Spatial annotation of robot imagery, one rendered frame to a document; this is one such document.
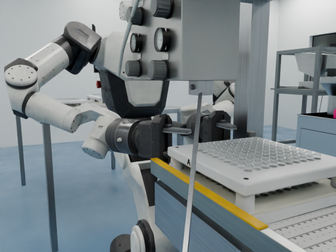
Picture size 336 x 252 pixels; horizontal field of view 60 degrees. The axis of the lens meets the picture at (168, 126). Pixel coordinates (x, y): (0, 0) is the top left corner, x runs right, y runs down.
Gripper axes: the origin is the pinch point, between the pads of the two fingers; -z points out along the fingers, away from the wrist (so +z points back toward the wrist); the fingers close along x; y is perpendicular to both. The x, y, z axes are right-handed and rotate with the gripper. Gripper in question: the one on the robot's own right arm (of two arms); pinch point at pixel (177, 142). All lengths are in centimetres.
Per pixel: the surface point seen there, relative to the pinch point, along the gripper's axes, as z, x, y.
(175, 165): -2.7, 3.5, 5.6
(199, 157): -9.9, 0.1, 9.1
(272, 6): 136, -177, -652
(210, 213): -15.8, 6.1, 17.1
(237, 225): -21.1, 5.0, 20.4
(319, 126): -8, 29, -251
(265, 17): -11.8, -29.7, -24.5
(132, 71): 3.9, -15.6, 10.6
